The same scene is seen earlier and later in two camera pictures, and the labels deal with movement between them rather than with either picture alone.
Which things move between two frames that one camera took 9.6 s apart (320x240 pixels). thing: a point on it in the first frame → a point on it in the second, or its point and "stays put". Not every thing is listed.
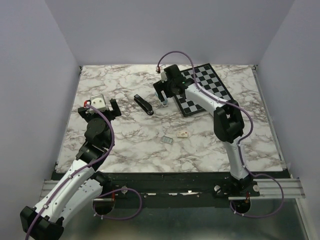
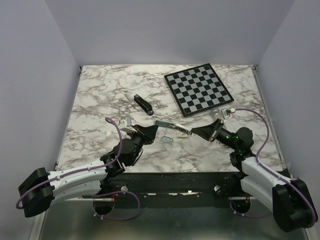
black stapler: (144, 104) stays put
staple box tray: (166, 139) stays put
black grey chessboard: (206, 77) stays put
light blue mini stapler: (165, 102) → (173, 125)
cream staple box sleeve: (182, 134) stays put
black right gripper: (159, 86) → (210, 132)
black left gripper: (114, 113) → (147, 134)
